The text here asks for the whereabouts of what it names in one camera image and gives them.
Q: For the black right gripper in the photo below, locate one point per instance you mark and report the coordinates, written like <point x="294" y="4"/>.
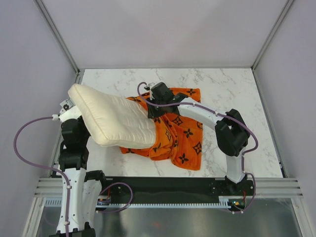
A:
<point x="152" y="113"/>

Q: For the cream white pillow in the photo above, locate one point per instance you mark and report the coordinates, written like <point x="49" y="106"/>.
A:
<point x="113" y="120"/>

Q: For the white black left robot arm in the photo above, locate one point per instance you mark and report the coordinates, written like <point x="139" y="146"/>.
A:
<point x="81" y="188"/>

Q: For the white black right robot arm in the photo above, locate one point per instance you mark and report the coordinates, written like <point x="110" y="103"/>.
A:
<point x="230" y="130"/>

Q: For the white pillow care label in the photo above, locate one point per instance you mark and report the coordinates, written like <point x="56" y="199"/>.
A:
<point x="67" y="104"/>

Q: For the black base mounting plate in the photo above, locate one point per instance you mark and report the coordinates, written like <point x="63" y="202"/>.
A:
<point x="174" y="189"/>

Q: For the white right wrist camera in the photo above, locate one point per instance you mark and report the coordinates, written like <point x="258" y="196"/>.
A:
<point x="149" y="86"/>

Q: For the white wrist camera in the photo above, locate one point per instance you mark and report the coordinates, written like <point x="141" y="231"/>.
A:
<point x="72" y="113"/>
<point x="149" y="86"/>

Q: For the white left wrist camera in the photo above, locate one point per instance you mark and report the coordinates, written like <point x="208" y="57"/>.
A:
<point x="72" y="113"/>

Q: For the white slotted cable duct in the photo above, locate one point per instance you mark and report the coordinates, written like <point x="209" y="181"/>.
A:
<point x="223" y="203"/>

